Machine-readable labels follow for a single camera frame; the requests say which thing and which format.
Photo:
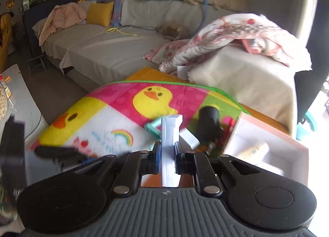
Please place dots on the white box with pink edge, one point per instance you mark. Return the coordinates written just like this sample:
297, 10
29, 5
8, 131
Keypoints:
246, 126

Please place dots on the white plastic part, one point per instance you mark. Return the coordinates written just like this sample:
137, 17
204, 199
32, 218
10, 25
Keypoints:
189, 138

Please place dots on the teal plastic frame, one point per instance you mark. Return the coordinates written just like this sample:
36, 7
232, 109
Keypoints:
151, 126

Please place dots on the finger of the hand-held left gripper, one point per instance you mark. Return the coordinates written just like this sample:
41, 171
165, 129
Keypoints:
56, 151
77, 162

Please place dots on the white card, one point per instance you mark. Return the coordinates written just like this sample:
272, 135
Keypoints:
183, 71

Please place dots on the white plastic block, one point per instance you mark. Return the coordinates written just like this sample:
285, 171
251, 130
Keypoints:
169, 136

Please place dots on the floral printed blanket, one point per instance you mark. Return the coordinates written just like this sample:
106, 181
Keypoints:
226, 35

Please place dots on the white marble table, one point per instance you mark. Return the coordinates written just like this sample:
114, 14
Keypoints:
23, 98

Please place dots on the teal plastic basin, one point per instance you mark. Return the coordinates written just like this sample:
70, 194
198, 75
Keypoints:
307, 123

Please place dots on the clear snack jar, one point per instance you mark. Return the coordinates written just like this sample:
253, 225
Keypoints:
3, 103

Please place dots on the dark wooden stool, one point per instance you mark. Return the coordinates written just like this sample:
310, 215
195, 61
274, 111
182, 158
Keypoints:
36, 63

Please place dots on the blue patterned cloth strip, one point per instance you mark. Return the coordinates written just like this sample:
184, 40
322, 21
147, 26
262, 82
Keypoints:
116, 13

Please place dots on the duck printed blanket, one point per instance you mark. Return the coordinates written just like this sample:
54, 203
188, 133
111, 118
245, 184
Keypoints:
115, 113

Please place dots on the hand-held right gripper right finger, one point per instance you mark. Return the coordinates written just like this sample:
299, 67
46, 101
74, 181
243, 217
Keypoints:
180, 161

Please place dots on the tan plush toy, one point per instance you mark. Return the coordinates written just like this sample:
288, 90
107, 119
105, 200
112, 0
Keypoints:
174, 30

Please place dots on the yellow tube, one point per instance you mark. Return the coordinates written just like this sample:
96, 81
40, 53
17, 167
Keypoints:
253, 151

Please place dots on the beige covered sofa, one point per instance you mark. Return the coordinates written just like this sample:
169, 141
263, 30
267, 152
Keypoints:
108, 46

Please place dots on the yellow cushion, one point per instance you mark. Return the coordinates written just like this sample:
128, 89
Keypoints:
100, 13

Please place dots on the black cylindrical object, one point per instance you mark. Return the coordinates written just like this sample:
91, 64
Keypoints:
209, 121

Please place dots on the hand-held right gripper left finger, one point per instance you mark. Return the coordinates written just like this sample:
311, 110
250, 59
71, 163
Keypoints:
155, 161

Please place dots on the yellow hanging jacket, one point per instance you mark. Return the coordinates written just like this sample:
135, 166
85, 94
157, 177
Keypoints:
4, 41

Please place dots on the pink garment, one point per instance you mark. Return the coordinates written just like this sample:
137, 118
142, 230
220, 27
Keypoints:
64, 17

